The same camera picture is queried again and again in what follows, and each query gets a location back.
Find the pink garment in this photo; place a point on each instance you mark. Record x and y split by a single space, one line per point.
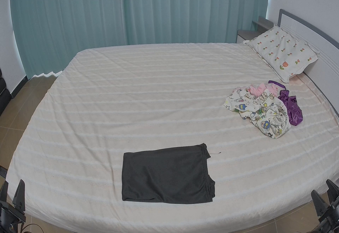
259 89

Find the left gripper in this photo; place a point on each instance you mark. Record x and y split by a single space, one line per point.
10 214

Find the grey bedside table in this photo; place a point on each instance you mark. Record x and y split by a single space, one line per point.
250 34

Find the bed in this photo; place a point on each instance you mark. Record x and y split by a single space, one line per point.
145 94

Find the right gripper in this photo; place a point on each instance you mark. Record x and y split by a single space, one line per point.
331 210

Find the black T-shirt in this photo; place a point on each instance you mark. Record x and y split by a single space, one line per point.
164 176

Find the white printed pyjama garment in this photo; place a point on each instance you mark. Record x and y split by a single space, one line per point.
254 110

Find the white printed pillow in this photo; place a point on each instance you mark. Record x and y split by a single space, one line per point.
283 51

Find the purple garment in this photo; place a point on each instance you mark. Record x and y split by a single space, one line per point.
292 111

